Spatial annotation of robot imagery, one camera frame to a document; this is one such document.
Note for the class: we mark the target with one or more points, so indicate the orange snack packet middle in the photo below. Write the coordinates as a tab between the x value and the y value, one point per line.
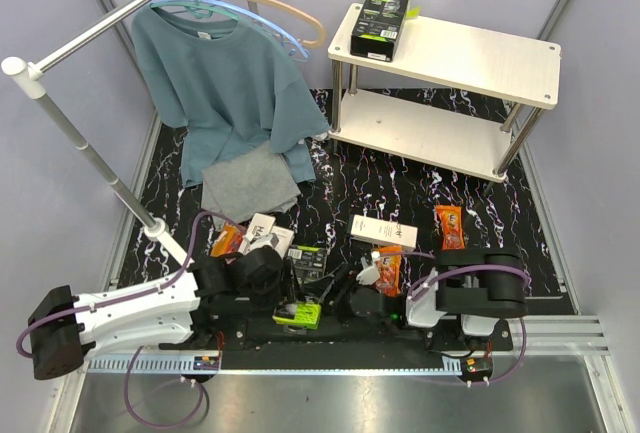
388	261

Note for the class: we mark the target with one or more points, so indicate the orange snack packet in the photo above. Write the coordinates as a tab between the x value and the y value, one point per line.
452	226
228	241
388	261

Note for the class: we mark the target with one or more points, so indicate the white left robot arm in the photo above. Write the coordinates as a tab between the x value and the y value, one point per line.
193	308

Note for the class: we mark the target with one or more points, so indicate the metal clothes rack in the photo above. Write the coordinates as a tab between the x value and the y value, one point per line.
55	208

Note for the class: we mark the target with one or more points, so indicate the blue plastic hanger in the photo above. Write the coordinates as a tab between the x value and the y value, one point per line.
250	18

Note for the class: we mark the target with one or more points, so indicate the white slotted cable duct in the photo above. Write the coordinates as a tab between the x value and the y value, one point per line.
148	363

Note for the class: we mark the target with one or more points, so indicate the white Harry's box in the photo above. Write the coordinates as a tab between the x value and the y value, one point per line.
262	224

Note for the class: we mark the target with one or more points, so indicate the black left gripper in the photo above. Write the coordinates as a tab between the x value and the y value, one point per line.
291	283

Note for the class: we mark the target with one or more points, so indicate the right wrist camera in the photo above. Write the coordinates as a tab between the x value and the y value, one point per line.
370	273

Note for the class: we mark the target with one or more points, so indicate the aluminium rail frame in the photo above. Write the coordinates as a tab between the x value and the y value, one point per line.
560	335

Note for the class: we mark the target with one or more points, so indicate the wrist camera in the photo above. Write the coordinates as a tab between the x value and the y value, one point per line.
370	273
270	240

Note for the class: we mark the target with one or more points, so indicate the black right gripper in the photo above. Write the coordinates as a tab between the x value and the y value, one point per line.
340	279

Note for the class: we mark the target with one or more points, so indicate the black green razor box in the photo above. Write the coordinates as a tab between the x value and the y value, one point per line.
300	315

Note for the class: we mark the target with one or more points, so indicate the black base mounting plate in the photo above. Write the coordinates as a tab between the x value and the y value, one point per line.
256	345

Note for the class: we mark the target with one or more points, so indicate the teal t-shirt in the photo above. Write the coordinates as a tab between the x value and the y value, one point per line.
231	86

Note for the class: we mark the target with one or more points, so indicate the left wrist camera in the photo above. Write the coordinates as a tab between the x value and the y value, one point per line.
270	240

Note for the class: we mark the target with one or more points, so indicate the long white cosmetic box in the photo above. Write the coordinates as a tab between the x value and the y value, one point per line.
382	233

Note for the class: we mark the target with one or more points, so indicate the black marble pattern mat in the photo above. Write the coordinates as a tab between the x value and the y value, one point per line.
354	180

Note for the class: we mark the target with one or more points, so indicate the orange snack packet left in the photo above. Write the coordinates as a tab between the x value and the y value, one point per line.
228	241

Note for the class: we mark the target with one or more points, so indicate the black razor box on shelf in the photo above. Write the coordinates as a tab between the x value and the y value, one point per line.
377	30

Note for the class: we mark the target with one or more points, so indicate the grey folded cloth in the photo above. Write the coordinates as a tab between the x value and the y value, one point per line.
256	182

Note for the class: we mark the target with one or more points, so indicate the white two-tier shelf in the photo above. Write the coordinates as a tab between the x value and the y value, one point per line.
455	97

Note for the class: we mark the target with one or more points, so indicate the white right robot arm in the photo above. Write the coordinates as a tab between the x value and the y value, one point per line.
478	286

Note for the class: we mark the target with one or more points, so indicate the orange snack packet right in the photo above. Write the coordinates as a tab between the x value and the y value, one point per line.
452	226

